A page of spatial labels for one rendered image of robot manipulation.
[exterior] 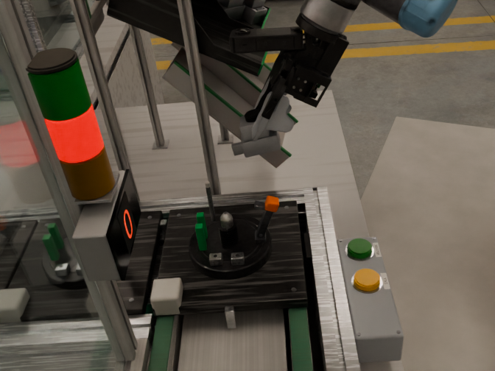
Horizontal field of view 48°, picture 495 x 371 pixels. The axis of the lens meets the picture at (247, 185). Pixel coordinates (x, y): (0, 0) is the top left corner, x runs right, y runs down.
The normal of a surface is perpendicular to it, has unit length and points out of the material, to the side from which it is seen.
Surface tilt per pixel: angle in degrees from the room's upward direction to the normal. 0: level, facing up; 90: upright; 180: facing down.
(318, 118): 0
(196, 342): 0
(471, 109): 1
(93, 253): 90
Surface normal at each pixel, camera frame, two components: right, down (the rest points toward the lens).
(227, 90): 0.63, -0.54
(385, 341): 0.00, 0.61
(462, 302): -0.10, -0.79
